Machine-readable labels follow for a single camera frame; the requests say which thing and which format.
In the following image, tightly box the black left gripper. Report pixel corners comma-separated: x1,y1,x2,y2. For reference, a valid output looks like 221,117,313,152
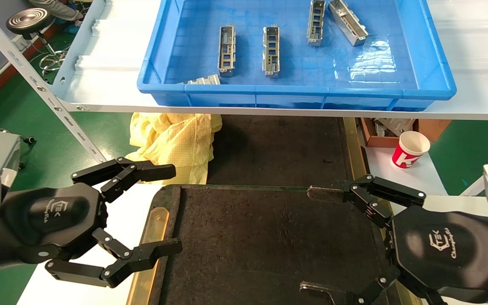
0,158,183,288

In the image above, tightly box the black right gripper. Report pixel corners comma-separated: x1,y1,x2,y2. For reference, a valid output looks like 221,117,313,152
300,175,488,305

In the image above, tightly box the grey metal bracket part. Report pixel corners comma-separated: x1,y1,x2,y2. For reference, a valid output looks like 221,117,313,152
180,74,221,85
262,25,280,78
328,0,369,46
307,0,326,46
218,25,236,78

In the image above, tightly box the black container with brass edges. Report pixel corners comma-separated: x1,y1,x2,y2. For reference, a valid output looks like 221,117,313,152
207,114,370,190
126,184,423,305

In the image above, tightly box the yellow cloth garment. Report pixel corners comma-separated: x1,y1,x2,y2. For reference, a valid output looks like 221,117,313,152
125,112,222,185

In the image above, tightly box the red and white paper cup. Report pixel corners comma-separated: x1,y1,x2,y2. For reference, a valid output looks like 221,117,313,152
391,130,431,170

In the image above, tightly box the scrap metal parts pile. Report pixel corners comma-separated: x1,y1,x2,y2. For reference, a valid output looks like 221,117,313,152
373,118,416,137

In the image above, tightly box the brown cardboard box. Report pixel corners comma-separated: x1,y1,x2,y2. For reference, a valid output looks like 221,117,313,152
359,118,452,148

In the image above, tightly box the clear plastic film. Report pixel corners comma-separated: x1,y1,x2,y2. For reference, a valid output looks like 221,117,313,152
349,40,397,81

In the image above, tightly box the blue plastic tray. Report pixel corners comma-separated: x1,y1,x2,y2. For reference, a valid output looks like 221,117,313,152
137,0,457,111

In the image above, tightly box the person in grey clothes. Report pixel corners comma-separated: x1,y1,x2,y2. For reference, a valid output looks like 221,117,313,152
28,0,86,22

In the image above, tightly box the black round stool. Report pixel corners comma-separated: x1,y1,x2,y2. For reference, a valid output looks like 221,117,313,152
6,8,70,75

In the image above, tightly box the grey perforated shelf post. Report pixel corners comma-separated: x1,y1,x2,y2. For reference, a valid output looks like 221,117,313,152
0,0,108,165
460,148,488,196

